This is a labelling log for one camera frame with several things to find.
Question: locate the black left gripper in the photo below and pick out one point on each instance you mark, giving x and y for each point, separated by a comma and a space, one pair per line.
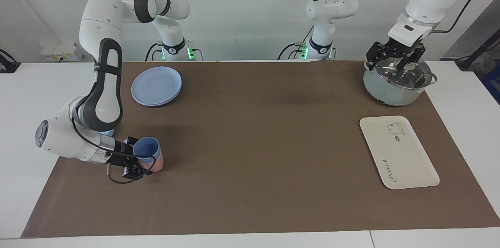
396, 49

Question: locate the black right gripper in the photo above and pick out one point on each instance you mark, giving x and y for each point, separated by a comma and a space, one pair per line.
123, 153

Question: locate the blue ribbed cup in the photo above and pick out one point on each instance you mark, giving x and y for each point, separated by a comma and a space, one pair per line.
146, 148

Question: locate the pink cup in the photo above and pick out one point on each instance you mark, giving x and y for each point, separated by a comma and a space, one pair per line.
158, 164

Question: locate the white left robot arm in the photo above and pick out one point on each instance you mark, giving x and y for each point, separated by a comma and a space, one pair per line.
332, 6

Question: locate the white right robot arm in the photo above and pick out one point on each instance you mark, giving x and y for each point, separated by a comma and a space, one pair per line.
101, 17

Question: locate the cream tray with bear print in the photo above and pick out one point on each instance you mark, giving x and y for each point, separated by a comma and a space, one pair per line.
398, 154

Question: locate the glass pot lid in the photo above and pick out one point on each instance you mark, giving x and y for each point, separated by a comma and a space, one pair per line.
390, 77

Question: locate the light blue bowl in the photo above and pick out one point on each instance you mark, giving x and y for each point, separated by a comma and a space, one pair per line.
110, 132

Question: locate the pale green cooking pot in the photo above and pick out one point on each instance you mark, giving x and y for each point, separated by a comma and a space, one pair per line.
386, 93

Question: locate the light blue plate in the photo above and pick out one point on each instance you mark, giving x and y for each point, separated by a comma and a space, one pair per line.
156, 86

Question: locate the blue crate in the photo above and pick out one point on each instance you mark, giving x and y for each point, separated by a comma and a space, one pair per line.
493, 84

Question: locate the brown table mat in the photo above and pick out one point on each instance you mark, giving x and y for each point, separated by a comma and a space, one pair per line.
254, 162

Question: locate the white wall socket strip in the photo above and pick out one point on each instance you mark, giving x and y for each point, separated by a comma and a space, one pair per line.
62, 50

